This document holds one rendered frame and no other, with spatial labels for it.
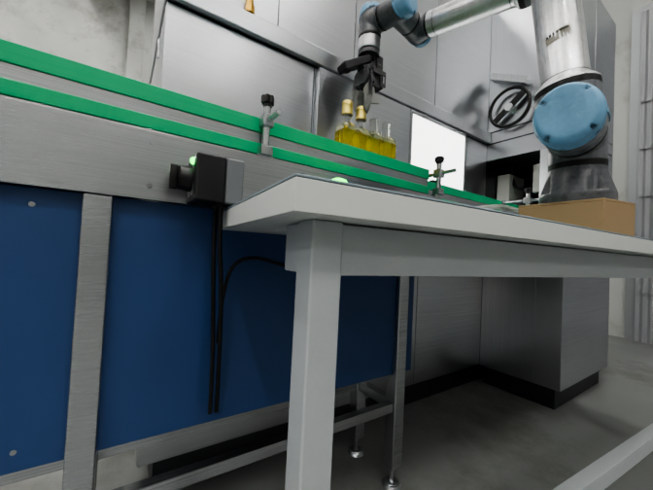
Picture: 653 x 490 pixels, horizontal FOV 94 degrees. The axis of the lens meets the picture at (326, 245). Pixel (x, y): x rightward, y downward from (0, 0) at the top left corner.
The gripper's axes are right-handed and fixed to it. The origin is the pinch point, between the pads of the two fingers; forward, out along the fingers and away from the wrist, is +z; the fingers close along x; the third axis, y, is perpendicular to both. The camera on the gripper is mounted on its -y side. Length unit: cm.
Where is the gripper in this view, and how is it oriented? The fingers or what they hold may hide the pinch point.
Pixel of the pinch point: (360, 110)
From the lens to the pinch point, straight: 110.2
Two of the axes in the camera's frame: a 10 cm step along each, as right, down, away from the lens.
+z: -0.5, 10.0, -0.2
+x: -5.7, -0.1, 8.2
